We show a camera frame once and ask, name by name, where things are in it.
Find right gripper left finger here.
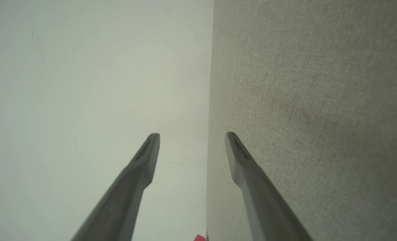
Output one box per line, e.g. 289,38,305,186
71,133,161,241

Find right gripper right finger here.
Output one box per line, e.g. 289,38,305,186
225,132,314,241

